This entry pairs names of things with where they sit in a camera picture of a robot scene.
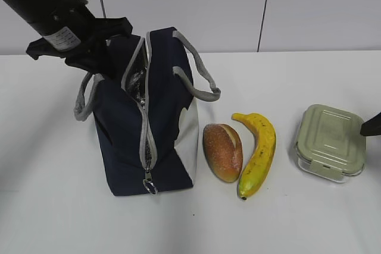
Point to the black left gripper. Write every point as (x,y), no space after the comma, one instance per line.
(86,49)

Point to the green lid food container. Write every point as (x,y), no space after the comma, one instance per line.
(328,143)

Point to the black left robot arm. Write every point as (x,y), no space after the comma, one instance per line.
(47,17)

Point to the brown bread loaf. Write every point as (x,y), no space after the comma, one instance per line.
(223,151)

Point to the yellow banana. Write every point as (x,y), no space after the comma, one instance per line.
(258,167)

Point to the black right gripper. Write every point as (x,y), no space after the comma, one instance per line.
(371,127)

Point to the navy blue lunch bag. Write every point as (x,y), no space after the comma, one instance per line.
(147,122)

